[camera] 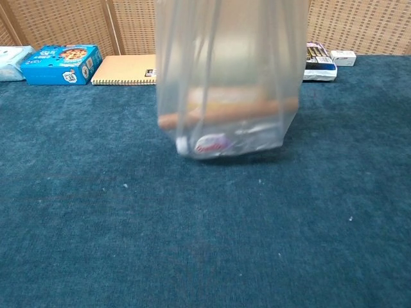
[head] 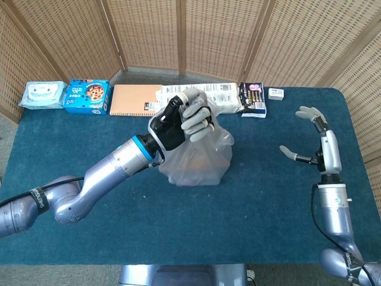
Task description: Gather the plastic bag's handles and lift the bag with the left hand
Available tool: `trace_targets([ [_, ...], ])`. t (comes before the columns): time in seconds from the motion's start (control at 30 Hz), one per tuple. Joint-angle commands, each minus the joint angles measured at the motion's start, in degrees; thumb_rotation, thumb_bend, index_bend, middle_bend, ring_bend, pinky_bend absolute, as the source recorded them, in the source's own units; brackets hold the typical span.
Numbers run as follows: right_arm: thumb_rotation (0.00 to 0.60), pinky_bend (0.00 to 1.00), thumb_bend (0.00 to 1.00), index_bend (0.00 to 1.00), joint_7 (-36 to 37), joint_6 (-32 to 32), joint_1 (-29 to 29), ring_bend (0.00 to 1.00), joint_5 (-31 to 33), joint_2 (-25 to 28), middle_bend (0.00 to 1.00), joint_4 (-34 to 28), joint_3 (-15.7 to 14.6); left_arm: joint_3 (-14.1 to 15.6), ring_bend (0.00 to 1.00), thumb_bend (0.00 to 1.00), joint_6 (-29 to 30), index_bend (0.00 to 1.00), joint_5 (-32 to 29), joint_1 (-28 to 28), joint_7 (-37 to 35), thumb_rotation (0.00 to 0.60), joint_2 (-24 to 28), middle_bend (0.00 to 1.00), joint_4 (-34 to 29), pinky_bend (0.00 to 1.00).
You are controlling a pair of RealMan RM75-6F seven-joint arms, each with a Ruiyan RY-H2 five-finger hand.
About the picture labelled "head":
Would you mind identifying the blue cookie box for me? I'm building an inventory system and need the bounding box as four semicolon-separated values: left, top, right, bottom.
64;78;113;116

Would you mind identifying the blue felt table cover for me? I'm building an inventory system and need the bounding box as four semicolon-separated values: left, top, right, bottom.
0;86;381;266

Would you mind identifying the small white box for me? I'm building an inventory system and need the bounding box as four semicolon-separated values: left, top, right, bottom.
268;88;285;101

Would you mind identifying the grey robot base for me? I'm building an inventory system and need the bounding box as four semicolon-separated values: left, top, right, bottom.
118;264;248;286

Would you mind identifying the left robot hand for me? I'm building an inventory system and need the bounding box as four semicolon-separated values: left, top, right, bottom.
148;88;216;152

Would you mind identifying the long white tissue pack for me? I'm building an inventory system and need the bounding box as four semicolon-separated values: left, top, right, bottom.
155;83;243;116

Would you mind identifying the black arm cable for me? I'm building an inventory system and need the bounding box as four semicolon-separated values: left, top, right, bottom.
0;177;86;207
311;184;373;286

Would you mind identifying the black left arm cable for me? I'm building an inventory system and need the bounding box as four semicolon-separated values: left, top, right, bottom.
0;177;86;207

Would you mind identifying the light blue wet wipes pack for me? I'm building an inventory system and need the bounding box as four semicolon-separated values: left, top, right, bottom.
18;80;68;110

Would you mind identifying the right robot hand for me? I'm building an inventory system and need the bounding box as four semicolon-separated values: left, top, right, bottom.
279;105;342;175

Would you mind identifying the woven bamboo folding screen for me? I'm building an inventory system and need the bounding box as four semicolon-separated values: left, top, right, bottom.
0;0;381;209

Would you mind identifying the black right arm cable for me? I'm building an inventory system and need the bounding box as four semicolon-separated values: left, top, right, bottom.
311;184;373;286

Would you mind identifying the clear plastic bag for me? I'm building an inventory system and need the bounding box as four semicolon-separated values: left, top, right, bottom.
158;89;235;187

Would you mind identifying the black and purple pad pack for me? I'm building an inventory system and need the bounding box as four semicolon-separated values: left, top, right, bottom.
239;82;268;119

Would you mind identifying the orange spiral notebook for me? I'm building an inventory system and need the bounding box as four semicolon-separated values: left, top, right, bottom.
109;84;163;117

